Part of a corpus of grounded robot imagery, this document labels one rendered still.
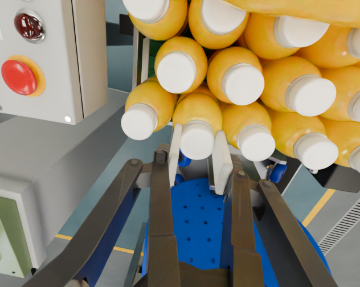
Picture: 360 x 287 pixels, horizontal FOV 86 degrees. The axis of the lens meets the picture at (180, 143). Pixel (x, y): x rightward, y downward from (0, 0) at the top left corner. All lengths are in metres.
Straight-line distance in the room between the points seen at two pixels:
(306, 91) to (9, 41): 0.30
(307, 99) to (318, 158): 0.08
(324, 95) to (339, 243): 2.39
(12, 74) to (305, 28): 0.29
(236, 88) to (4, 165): 0.64
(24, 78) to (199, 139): 0.19
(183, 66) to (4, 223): 0.54
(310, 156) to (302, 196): 1.70
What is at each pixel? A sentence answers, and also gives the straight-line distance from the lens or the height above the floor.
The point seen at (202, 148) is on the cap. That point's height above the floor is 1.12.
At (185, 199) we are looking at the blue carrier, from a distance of 0.37.
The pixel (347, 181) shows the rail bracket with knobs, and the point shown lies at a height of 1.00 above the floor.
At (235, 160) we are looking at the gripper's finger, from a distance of 0.18.
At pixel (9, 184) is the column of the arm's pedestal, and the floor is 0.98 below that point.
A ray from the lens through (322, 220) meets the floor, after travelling 2.26.
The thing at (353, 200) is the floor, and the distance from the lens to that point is 2.20.
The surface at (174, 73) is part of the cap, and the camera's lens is 0.21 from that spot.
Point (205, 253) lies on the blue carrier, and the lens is 0.31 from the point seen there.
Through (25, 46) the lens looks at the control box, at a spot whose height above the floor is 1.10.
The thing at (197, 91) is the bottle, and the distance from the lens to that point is 0.29.
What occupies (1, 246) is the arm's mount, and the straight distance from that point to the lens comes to 0.71.
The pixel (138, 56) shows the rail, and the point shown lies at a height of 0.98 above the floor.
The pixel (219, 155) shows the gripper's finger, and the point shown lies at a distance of 0.18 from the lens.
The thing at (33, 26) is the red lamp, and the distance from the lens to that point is 0.25.
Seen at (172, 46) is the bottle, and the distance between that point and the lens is 0.24.
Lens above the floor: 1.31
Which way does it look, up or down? 62 degrees down
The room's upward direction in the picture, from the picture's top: 170 degrees counter-clockwise
